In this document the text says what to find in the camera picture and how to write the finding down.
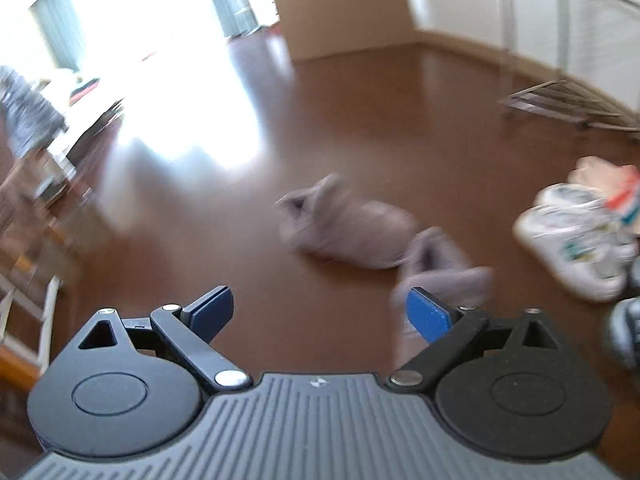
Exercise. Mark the brown fleece slipper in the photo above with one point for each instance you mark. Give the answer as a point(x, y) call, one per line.
point(350, 230)
point(445, 270)

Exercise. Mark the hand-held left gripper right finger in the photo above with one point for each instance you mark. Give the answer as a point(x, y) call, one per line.
point(430, 312)

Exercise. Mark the cardboard sheet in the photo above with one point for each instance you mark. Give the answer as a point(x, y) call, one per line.
point(340, 10)

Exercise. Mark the white sneaker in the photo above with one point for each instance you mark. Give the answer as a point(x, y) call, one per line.
point(565, 195)
point(570, 255)

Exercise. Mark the silver puffer jacket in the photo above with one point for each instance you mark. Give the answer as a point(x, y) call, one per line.
point(25, 115)

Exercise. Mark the white sofa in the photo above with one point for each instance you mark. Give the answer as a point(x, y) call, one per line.
point(85, 95)

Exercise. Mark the chair with quilted brown cover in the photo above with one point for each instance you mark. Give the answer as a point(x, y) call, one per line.
point(35, 200)

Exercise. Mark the metal corner shoe rack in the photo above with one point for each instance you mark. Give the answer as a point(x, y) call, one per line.
point(560, 97)

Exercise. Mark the striped slide sandal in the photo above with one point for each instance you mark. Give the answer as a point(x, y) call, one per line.
point(600, 172)
point(630, 215)

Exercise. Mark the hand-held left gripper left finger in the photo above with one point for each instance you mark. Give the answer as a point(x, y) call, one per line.
point(212, 310)

